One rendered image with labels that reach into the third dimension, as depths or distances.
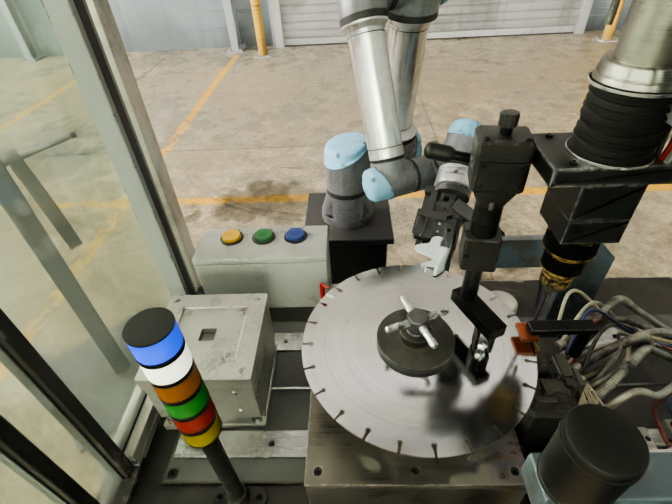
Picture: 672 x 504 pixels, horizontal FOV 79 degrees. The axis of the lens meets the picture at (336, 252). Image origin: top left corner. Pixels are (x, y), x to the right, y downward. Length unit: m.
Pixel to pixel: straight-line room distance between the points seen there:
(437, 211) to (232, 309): 0.42
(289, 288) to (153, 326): 0.53
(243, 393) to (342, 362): 0.18
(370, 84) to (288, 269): 0.41
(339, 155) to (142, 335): 0.77
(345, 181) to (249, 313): 0.49
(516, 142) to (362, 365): 0.34
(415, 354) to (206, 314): 0.38
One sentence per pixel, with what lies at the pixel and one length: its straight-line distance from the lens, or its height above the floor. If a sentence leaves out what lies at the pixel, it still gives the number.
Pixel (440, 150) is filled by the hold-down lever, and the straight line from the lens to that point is 0.50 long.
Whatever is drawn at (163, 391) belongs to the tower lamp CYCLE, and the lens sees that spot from 0.45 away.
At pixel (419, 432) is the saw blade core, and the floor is 0.95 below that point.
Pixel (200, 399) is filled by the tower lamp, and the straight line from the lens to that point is 0.48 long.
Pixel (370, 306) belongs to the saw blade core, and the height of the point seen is 0.95.
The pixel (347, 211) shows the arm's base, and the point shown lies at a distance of 1.12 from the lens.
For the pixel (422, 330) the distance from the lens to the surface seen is 0.57.
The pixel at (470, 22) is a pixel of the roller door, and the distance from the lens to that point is 6.60.
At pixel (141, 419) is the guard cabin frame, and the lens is 0.81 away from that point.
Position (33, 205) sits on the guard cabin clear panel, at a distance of 0.60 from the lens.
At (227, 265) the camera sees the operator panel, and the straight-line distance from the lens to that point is 0.88.
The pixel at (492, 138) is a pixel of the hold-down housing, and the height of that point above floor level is 1.25.
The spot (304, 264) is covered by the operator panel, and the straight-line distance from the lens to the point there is 0.85.
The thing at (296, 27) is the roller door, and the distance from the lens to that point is 6.40.
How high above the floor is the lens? 1.43
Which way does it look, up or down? 40 degrees down
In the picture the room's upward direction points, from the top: 3 degrees counter-clockwise
